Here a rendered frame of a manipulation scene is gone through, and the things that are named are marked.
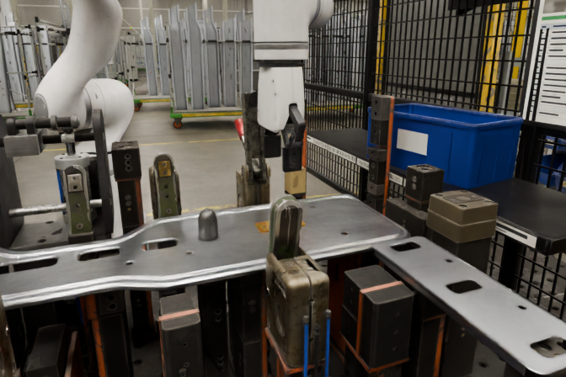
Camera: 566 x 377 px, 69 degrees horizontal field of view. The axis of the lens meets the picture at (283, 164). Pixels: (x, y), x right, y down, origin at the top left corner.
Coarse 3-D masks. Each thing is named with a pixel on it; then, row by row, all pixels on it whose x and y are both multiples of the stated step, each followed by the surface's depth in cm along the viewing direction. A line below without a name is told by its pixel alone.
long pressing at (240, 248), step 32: (160, 224) 72; (192, 224) 72; (224, 224) 72; (320, 224) 72; (352, 224) 72; (384, 224) 72; (0, 256) 61; (32, 256) 61; (64, 256) 61; (128, 256) 61; (160, 256) 61; (192, 256) 61; (224, 256) 61; (256, 256) 61; (320, 256) 62; (0, 288) 52; (32, 288) 52; (64, 288) 53; (96, 288) 53; (128, 288) 54; (160, 288) 54
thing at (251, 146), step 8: (248, 96) 80; (256, 96) 77; (248, 104) 80; (256, 104) 77; (248, 112) 80; (256, 112) 81; (248, 120) 80; (256, 120) 81; (248, 128) 80; (256, 128) 81; (248, 136) 80; (256, 136) 82; (248, 144) 80; (256, 144) 82; (248, 152) 80; (256, 152) 82; (248, 160) 80; (264, 160) 82; (248, 168) 81; (264, 168) 82; (264, 176) 82
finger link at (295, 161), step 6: (294, 132) 60; (294, 138) 60; (294, 144) 62; (300, 144) 62; (282, 150) 63; (288, 150) 63; (294, 150) 63; (300, 150) 64; (282, 156) 63; (288, 156) 63; (294, 156) 63; (300, 156) 64; (282, 162) 63; (288, 162) 63; (294, 162) 63; (300, 162) 64; (282, 168) 64; (288, 168) 64; (294, 168) 64; (300, 168) 64
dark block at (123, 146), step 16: (112, 144) 80; (128, 144) 79; (112, 160) 76; (128, 160) 77; (128, 176) 78; (128, 192) 79; (128, 208) 80; (128, 224) 80; (144, 304) 86; (144, 320) 87; (144, 336) 87
